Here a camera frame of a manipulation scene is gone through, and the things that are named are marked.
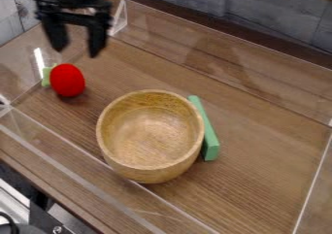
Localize green rectangular block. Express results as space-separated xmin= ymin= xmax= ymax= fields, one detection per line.
xmin=188 ymin=95 xmax=220 ymax=161

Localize black cable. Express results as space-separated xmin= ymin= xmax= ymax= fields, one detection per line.
xmin=0 ymin=211 xmax=20 ymax=234

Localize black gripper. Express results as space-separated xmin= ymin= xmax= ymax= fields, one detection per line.
xmin=34 ymin=0 xmax=114 ymax=57

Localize black metal bracket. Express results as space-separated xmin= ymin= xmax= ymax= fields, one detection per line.
xmin=28 ymin=201 xmax=75 ymax=234

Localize clear acrylic enclosure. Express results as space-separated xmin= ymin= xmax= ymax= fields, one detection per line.
xmin=0 ymin=0 xmax=332 ymax=234

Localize wooden bowl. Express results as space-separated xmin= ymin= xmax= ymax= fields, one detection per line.
xmin=96 ymin=89 xmax=206 ymax=184

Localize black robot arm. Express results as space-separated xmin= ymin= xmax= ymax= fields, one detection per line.
xmin=34 ymin=0 xmax=114 ymax=57

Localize red felt strawberry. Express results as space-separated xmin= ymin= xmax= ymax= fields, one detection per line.
xmin=42 ymin=63 xmax=86 ymax=97

